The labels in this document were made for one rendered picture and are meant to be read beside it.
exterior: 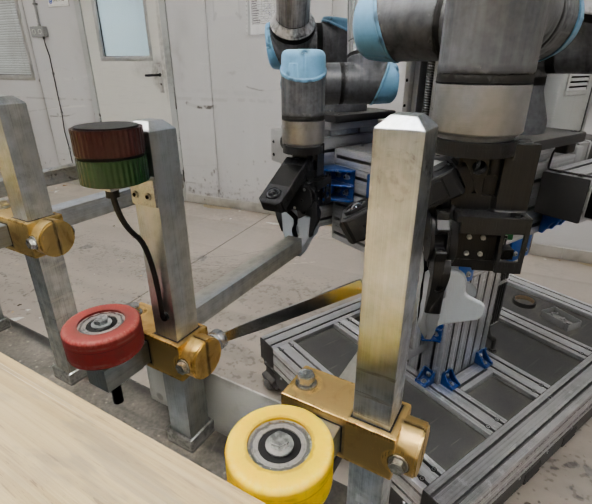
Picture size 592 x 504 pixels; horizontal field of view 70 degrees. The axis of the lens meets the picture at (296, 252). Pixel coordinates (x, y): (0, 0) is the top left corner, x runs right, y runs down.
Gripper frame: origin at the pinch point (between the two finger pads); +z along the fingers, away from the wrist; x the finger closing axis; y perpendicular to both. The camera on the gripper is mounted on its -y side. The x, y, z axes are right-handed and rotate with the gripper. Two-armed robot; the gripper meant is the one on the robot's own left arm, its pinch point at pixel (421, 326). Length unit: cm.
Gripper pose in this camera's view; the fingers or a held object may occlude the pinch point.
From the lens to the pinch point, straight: 48.1
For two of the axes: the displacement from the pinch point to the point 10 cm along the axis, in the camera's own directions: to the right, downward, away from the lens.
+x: 1.5, -4.1, 9.0
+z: 0.0, 9.1, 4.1
